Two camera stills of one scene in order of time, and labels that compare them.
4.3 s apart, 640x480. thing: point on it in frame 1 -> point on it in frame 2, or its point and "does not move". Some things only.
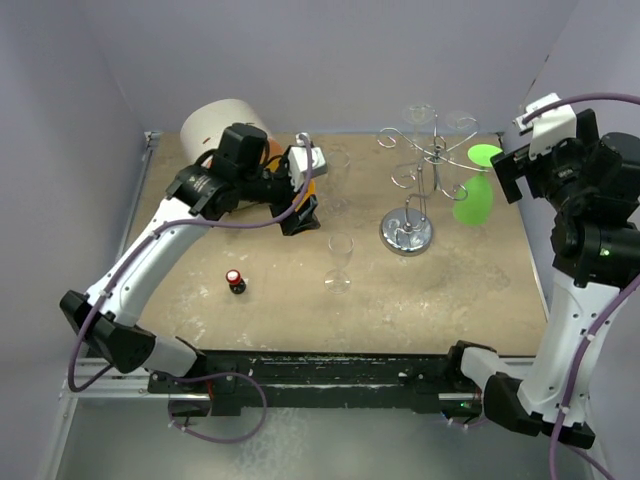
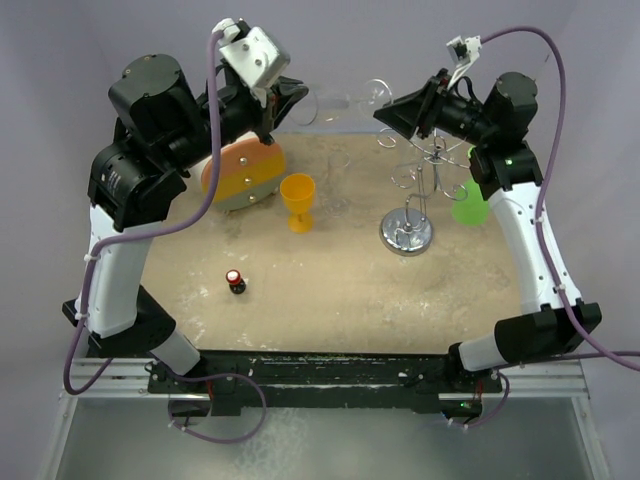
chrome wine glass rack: [405, 231] does not move
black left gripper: [306, 219] -> [269, 111]
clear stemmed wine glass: [337, 280] -> [371, 96]
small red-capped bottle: [237, 284] does not move
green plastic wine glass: [473, 200] does not move
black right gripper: [584, 144] -> [405, 113]
